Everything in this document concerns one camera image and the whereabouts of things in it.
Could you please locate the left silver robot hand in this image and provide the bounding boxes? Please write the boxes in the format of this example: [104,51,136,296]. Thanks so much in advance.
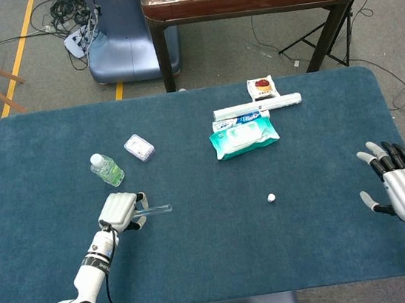
[94,188,152,238]

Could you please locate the glass test tube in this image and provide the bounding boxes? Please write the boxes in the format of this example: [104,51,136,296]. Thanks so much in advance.
[133,203,174,219]

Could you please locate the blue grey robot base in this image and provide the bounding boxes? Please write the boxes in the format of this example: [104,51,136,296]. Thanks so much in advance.
[79,0,184,88]

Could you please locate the green label water bottle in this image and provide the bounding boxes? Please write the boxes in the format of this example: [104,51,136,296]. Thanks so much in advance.
[88,150,127,191]

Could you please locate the clear box purple floss picks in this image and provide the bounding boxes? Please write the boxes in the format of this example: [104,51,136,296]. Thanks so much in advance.
[122,130,158,166]

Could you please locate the blue carpet table mat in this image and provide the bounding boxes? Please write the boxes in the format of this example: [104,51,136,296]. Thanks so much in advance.
[0,59,405,303]

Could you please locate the green wet wipes pack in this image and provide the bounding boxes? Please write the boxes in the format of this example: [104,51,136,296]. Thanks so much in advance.
[207,116,284,163]

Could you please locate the blue white toothpaste box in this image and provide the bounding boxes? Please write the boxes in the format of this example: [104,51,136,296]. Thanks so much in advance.
[210,109,272,133]

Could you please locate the white paper roll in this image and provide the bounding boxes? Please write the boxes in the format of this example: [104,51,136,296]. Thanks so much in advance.
[211,90,304,121]

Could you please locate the white power strip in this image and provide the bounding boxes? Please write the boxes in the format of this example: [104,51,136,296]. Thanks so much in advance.
[61,27,96,61]

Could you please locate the red white snack packet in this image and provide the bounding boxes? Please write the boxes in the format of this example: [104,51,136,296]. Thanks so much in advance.
[245,73,281,104]

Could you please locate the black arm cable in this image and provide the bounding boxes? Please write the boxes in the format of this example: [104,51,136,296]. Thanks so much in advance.
[98,223,144,303]

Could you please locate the black cable bundle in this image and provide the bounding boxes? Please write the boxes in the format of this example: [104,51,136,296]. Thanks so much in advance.
[27,0,103,44]

